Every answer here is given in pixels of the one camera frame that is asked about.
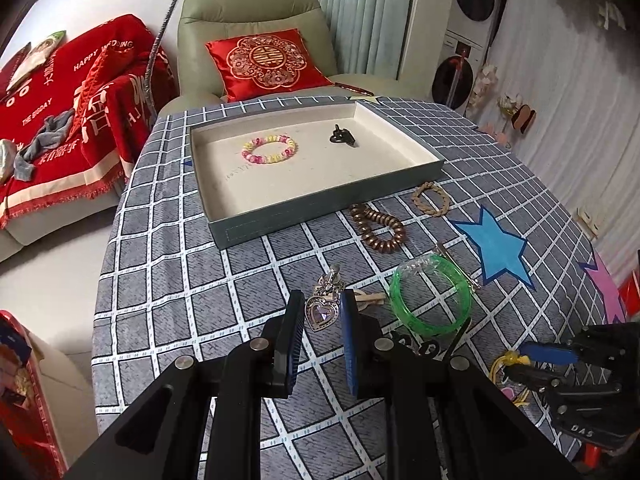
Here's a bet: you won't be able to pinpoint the white pleated drape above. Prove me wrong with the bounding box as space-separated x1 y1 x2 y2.
470 0 640 286

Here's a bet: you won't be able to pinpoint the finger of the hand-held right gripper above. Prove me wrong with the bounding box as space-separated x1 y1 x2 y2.
502 364 566 397
518 341 592 367

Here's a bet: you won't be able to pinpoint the beige sofa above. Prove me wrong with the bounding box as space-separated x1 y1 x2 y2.
0 160 126 263

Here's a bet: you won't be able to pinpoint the brown pink table ornament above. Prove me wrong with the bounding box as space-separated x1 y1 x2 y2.
497 94 537 135

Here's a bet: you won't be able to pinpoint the green translucent bangle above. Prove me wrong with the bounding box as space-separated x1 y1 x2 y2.
390 254 473 333

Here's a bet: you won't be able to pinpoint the red printed blanket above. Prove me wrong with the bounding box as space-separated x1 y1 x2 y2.
0 14 180 231

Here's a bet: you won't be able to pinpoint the white artificial flowers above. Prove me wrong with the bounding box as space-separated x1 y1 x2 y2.
469 62 501 111

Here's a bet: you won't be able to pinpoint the grey crumpled cloth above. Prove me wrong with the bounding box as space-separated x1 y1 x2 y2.
13 110 76 181

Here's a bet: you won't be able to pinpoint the black ornate hair clip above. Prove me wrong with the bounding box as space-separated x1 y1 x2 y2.
390 317 473 361

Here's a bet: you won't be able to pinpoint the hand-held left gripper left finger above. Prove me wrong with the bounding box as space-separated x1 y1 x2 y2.
65 290 306 480

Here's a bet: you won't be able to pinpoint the yellow cord hair tie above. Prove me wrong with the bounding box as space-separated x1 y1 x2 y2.
489 350 531 406

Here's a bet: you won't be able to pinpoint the blue star sticker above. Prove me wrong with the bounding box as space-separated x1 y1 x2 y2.
452 205 536 291

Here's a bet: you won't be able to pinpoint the silver floor lamp pole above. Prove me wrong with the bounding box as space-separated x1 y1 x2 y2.
142 0 201 126

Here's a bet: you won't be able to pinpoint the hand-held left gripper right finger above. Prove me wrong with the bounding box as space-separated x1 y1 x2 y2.
340 287 566 480

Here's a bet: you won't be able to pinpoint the black hair claw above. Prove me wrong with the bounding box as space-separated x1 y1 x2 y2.
328 123 359 147

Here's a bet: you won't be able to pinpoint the green leather armchair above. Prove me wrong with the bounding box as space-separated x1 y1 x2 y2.
159 0 436 116

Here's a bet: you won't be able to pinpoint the pale green curtain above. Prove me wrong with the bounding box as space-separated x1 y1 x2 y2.
320 0 418 78

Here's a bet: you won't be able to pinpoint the white green printed pillow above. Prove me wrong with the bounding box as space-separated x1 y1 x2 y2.
7 30 67 91

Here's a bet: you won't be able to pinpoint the beige bunny hair clip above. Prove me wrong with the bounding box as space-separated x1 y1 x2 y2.
352 290 388 309

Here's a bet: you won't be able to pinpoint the brown spiral hair tie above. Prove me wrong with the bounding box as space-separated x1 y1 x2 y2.
349 203 407 251

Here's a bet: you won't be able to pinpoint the silver metal hair clip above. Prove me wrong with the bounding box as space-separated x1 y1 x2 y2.
434 242 481 291

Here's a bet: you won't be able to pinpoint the beige braided hair tie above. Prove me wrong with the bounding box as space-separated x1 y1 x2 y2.
411 182 451 217

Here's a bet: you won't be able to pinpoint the red gift bag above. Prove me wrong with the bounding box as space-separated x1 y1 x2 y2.
0 310 68 480

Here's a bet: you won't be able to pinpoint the grey tray with cream lining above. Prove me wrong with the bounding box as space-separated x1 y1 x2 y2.
189 100 446 250

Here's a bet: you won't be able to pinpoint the red satin fringed cushion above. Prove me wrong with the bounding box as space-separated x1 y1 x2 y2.
75 45 127 111

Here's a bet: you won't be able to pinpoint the clear plastic hair claw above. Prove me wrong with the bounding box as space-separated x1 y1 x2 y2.
399 255 442 277

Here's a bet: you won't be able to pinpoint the white front-load washer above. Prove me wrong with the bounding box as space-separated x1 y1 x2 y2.
431 30 493 116

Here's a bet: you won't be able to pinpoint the pink star sticker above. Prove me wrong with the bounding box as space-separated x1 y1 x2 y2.
577 252 628 323

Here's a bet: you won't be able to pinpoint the silver heart pendant keychain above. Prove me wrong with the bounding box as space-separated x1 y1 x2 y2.
306 265 346 332

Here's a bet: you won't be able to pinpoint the pale patterned cloth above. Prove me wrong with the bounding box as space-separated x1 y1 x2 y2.
0 139 19 184

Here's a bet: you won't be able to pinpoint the red pillow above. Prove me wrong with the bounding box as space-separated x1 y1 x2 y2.
0 44 32 92

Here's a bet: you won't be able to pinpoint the red embroidered cushion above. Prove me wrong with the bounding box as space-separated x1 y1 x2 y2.
205 28 335 102

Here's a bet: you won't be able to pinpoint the pastel bead bracelet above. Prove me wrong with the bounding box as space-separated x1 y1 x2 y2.
242 133 298 165

